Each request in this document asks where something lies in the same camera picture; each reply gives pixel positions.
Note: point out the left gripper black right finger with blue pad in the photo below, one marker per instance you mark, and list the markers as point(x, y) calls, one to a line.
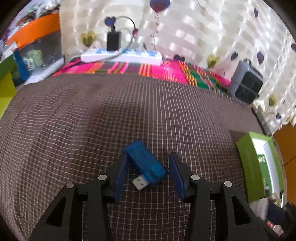
point(234, 219)

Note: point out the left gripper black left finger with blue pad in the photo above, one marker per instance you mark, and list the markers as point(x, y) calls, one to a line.
point(63, 218)

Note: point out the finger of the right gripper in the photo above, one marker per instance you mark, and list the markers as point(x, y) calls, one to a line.
point(281, 216)

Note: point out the blue USB adapter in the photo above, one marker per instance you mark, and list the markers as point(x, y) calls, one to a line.
point(151, 171)

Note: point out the green and white cardboard box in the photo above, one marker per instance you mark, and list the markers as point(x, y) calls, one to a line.
point(263, 172)

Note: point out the wooden cabinet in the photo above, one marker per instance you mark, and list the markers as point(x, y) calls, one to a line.
point(285, 138)

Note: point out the brown checked tablecloth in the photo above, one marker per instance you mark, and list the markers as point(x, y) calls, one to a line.
point(73, 127)

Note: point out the grey mini fan heater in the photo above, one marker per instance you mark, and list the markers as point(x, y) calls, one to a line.
point(246, 82)

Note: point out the green yellow box stack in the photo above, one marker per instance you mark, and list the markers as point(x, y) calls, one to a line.
point(13, 74)

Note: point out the colourful striped cloth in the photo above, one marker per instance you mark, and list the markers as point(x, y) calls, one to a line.
point(170, 70)

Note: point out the white blue power strip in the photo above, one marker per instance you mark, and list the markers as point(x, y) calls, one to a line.
point(130, 56)

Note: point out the orange lid storage bin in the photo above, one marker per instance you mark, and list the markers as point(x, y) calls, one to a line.
point(38, 43)

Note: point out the heart patterned curtain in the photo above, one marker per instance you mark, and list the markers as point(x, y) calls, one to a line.
point(222, 32)

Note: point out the black charger plug with cable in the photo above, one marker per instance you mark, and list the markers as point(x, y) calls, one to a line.
point(114, 36)

